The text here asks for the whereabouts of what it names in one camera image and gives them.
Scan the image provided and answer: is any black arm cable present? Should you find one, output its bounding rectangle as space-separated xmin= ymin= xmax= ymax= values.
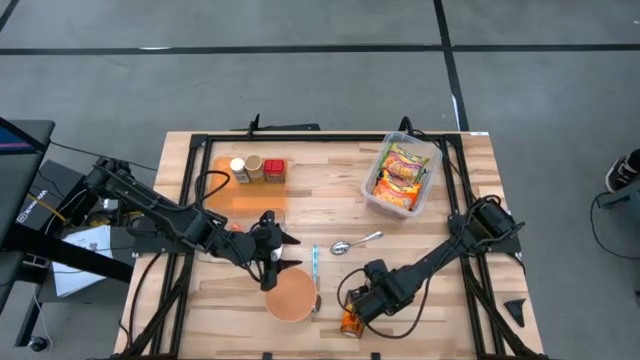
xmin=194 ymin=170 xmax=232 ymax=211
xmin=337 ymin=267 xmax=431 ymax=341

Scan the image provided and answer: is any orange white ramen packet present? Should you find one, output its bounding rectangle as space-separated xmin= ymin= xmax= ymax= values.
xmin=372 ymin=172 xmax=422 ymax=211

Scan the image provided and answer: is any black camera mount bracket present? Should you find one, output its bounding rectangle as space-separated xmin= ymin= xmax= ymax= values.
xmin=230 ymin=113 xmax=321 ymax=133

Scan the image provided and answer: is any black electronics box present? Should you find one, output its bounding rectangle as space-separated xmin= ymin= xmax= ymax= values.
xmin=14 ymin=159 xmax=106 ymax=236

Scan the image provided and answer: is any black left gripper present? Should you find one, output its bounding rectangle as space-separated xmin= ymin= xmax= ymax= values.
xmin=221 ymin=209 xmax=304 ymax=293

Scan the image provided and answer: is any red lid spice jar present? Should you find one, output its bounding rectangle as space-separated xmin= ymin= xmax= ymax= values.
xmin=263 ymin=158 xmax=288 ymax=184

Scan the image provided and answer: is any all metal spoon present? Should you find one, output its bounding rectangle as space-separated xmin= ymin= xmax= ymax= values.
xmin=329 ymin=230 xmax=385 ymax=256

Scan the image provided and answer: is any white cap spice shaker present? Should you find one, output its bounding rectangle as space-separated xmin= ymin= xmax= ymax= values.
xmin=229 ymin=157 xmax=251 ymax=185

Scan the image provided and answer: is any black monitor stand beam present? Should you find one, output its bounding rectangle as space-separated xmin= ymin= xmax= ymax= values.
xmin=0 ymin=222 xmax=134 ymax=284

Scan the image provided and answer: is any tan lid seasoning jar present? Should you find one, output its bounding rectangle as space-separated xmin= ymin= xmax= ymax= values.
xmin=243 ymin=154 xmax=265 ymax=182

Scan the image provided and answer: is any black monitor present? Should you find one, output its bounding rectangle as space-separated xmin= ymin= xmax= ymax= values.
xmin=0 ymin=117 xmax=56 ymax=251

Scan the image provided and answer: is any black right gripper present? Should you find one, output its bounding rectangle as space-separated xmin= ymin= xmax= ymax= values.
xmin=348 ymin=257 xmax=403 ymax=325

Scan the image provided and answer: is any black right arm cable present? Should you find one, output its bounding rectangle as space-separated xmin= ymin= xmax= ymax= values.
xmin=337 ymin=267 xmax=431 ymax=341

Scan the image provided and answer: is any person's white black shoe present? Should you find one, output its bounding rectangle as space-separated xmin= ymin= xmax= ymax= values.
xmin=604 ymin=155 xmax=640 ymax=194

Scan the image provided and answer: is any grey chair base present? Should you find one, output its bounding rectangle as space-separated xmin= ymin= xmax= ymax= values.
xmin=594 ymin=179 xmax=640 ymax=209

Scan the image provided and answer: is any green yellow ramen packet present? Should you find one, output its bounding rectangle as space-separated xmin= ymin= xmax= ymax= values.
xmin=382 ymin=142 xmax=431 ymax=182

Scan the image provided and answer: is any orange brown snack packet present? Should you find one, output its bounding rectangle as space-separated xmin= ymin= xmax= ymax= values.
xmin=340 ymin=294 xmax=367 ymax=339

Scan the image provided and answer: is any clear shallow tray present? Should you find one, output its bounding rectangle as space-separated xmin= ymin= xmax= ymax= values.
xmin=194 ymin=204 xmax=286 ymax=264

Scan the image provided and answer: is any yellow cable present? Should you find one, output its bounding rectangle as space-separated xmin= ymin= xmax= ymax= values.
xmin=27 ymin=193 xmax=67 ymax=222

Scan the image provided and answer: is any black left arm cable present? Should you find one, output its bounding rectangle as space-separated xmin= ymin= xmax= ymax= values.
xmin=194 ymin=170 xmax=232 ymax=211

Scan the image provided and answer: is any black metal table frame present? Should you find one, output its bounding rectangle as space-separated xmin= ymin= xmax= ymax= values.
xmin=107 ymin=130 xmax=551 ymax=360

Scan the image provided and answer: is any black triangular plastic piece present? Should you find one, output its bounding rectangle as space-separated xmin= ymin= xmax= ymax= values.
xmin=503 ymin=298 xmax=528 ymax=329

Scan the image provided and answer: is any orange flat mat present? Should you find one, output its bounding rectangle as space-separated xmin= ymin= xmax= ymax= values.
xmin=207 ymin=157 xmax=289 ymax=219

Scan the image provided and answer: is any tan wooden bowl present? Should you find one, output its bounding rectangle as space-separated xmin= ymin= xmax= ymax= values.
xmin=264 ymin=267 xmax=320 ymax=324

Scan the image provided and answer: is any white paper sheet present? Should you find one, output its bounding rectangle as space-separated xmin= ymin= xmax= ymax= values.
xmin=51 ymin=224 xmax=114 ymax=298

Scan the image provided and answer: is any clear plastic bin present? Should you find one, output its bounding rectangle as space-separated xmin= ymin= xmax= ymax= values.
xmin=360 ymin=130 xmax=444 ymax=220

